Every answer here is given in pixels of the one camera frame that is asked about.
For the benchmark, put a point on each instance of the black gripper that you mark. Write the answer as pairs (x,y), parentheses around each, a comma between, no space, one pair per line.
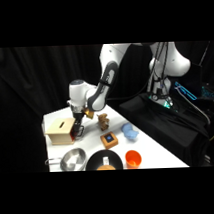
(78,116)

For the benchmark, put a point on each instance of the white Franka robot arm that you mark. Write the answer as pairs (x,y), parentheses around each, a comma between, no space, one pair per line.
(78,91)

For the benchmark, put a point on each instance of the light wooden box housing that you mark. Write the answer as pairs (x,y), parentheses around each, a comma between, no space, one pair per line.
(58,131)

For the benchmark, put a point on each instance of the brown wooden toy figure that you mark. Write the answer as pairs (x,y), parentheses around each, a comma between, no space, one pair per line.
(103,122)

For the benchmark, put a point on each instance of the silver metal pot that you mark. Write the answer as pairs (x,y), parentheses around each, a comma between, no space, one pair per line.
(73,160)

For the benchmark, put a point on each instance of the brown block with blue square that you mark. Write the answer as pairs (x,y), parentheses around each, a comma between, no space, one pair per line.
(109,140)

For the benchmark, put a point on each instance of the black frying pan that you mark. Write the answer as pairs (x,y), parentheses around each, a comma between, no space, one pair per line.
(97,159)

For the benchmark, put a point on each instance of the small white item in pan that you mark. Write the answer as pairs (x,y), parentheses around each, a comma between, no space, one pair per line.
(106,160)

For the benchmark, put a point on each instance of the orange round food item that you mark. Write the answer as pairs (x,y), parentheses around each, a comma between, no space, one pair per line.
(106,167)

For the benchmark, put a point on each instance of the light blue cloth toy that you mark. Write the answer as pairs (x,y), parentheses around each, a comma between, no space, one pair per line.
(129,131)

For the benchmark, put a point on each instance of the black curtain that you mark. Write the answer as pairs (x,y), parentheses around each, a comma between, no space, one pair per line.
(34,84)

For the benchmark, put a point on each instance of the orange plastic cup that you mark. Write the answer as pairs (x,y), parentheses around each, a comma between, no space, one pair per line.
(133,159)

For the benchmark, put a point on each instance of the black cloth covered stand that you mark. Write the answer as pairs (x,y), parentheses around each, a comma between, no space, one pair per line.
(162,126)

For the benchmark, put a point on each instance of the small green light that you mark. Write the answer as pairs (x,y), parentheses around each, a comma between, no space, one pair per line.
(167,104)

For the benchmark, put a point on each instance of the wrist camera with yellow mount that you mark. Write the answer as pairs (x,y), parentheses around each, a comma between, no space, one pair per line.
(88,113)

